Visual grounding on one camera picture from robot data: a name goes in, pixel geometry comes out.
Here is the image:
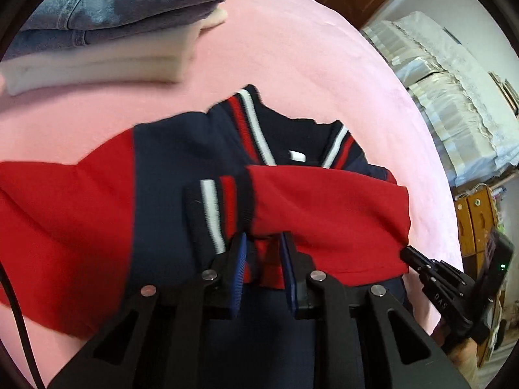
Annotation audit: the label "folded cream garment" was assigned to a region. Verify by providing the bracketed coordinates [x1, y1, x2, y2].
[1, 6, 228, 96]

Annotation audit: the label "white lace covered furniture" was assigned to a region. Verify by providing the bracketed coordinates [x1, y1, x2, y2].
[361, 11, 518, 187]

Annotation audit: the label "black cable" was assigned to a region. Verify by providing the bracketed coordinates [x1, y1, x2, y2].
[0, 260, 46, 389]

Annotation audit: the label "yellow wooden cabinet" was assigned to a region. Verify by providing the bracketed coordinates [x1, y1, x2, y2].
[454, 183, 501, 368]

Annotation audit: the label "folded blue denim jeans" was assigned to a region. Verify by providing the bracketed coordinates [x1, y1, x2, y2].
[4, 0, 223, 60]

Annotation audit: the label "red and navy varsity jacket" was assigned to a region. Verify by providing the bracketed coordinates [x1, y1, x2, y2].
[0, 83, 410, 389]

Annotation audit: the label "pink bed blanket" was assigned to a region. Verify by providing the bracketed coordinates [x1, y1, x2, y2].
[0, 0, 465, 386]

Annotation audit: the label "right human hand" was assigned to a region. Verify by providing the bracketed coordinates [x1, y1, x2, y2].
[431, 320, 479, 389]

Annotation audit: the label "black tracker device right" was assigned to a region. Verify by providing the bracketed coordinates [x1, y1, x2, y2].
[475, 228, 514, 321]

